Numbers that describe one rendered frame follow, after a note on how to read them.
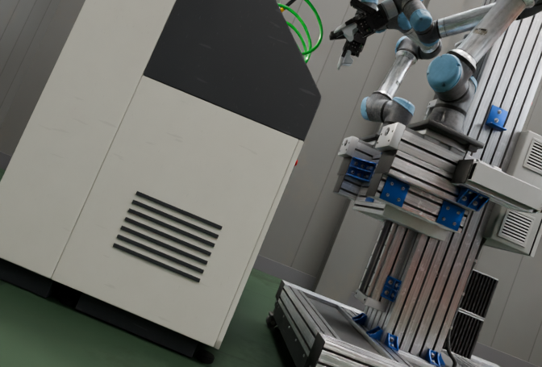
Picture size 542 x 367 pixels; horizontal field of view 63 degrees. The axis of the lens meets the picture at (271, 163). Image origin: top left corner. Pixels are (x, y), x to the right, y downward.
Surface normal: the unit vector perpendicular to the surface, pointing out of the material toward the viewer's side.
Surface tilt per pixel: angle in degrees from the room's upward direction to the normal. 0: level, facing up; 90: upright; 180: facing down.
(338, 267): 90
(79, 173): 90
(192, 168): 90
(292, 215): 90
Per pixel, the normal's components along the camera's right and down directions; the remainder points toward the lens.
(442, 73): -0.64, -0.20
